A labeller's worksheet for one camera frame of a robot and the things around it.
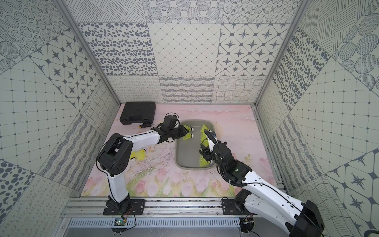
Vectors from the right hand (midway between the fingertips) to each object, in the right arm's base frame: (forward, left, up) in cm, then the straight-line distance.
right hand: (208, 143), depth 78 cm
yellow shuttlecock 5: (+8, +1, -12) cm, 14 cm away
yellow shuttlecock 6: (-5, +3, -11) cm, 13 cm away
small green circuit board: (-34, +44, -18) cm, 59 cm away
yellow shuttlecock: (+20, +11, -14) cm, 27 cm away
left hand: (+12, +8, -7) cm, 16 cm away
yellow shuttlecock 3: (+20, +1, -12) cm, 24 cm away
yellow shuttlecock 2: (+13, +12, -12) cm, 21 cm away
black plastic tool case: (+35, +53, -14) cm, 65 cm away
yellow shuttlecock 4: (+13, +2, -13) cm, 18 cm away
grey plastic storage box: (+4, +13, -18) cm, 22 cm away
